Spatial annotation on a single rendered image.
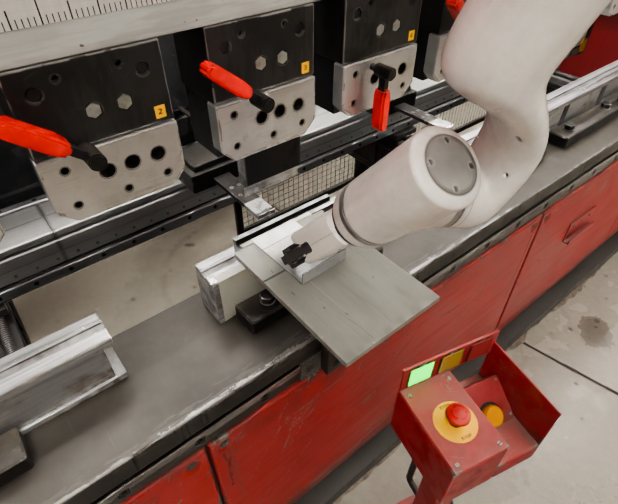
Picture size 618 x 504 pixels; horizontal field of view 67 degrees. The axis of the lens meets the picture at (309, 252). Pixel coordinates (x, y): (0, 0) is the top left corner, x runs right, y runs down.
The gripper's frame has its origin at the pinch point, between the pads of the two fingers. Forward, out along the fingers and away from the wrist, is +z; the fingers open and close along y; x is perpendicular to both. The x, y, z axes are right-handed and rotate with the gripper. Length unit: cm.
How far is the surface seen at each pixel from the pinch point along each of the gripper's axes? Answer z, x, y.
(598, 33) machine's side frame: 50, -22, -217
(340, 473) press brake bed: 74, 63, -12
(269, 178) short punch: 1.2, -12.2, -0.6
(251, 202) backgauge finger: 12.7, -12.0, -1.4
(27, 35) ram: -21.5, -27.1, 25.5
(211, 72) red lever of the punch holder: -20.2, -20.2, 10.9
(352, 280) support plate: -3.1, 7.4, -2.0
